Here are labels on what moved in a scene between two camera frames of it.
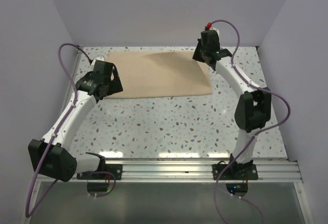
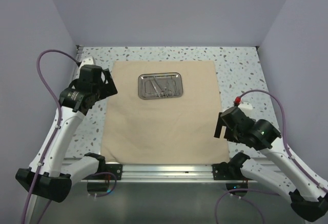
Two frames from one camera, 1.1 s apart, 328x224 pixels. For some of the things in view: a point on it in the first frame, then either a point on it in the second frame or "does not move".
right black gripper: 196,56 to 226,135
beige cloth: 147,74 to 164,131
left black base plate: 116,168 does not move
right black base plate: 236,172 does not move
